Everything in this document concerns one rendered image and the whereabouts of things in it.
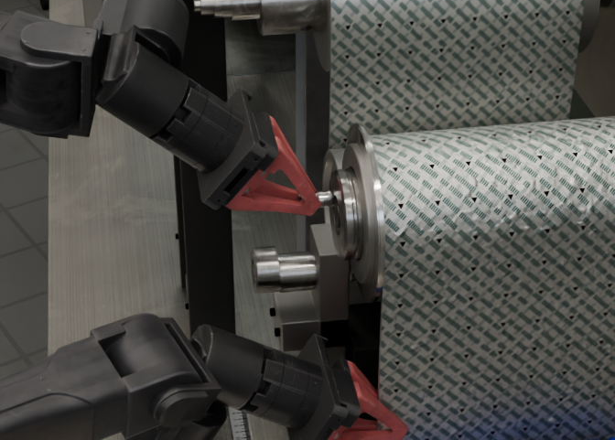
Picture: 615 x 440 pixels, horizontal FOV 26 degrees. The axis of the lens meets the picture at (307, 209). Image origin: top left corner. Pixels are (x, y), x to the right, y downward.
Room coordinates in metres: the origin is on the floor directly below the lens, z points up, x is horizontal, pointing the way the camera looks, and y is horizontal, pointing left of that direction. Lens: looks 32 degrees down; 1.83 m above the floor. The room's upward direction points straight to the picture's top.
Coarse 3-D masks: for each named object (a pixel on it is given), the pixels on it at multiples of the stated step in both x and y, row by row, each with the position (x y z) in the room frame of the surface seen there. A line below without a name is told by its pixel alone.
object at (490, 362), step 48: (384, 336) 0.87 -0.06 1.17; (432, 336) 0.87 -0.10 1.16; (480, 336) 0.88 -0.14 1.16; (528, 336) 0.88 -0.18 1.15; (576, 336) 0.89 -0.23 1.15; (384, 384) 0.87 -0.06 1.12; (432, 384) 0.87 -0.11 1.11; (480, 384) 0.88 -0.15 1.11; (528, 384) 0.89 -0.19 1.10; (576, 384) 0.89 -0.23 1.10; (432, 432) 0.87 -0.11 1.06; (480, 432) 0.88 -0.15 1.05; (528, 432) 0.89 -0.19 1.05; (576, 432) 0.89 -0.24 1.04
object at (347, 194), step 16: (336, 176) 0.93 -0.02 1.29; (352, 176) 0.92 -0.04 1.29; (336, 192) 0.92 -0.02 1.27; (352, 192) 0.91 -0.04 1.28; (336, 208) 0.92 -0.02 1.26; (352, 208) 0.90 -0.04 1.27; (336, 224) 0.92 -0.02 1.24; (352, 224) 0.89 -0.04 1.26; (336, 240) 0.92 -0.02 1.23; (352, 240) 0.89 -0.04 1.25; (352, 256) 0.90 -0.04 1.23
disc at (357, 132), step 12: (360, 132) 0.93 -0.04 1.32; (348, 144) 0.98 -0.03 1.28; (360, 144) 0.93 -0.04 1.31; (372, 156) 0.90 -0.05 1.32; (372, 168) 0.89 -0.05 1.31; (372, 180) 0.88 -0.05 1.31; (372, 192) 0.88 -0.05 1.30; (372, 204) 0.88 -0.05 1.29; (384, 240) 0.86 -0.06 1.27; (384, 252) 0.86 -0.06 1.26; (372, 276) 0.87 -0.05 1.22; (360, 288) 0.92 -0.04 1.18; (372, 288) 0.87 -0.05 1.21; (372, 300) 0.87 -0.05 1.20
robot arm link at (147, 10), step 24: (120, 0) 1.00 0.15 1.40; (144, 0) 0.99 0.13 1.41; (168, 0) 1.00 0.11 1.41; (48, 24) 0.93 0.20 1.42; (96, 24) 0.96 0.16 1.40; (120, 24) 0.97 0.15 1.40; (144, 24) 0.96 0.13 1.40; (168, 24) 0.97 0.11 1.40; (24, 48) 0.90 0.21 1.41; (48, 48) 0.90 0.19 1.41; (72, 48) 0.90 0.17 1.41; (96, 48) 0.93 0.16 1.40; (168, 48) 0.96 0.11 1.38; (96, 72) 0.94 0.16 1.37
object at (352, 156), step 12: (348, 156) 0.95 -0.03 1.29; (360, 156) 0.92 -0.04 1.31; (360, 168) 0.91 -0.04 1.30; (360, 180) 0.90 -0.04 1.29; (360, 192) 0.90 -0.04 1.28; (372, 216) 0.88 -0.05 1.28; (372, 228) 0.87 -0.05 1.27; (372, 240) 0.87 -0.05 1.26; (372, 252) 0.87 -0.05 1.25; (360, 264) 0.90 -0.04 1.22; (372, 264) 0.87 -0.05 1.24; (360, 276) 0.89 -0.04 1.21
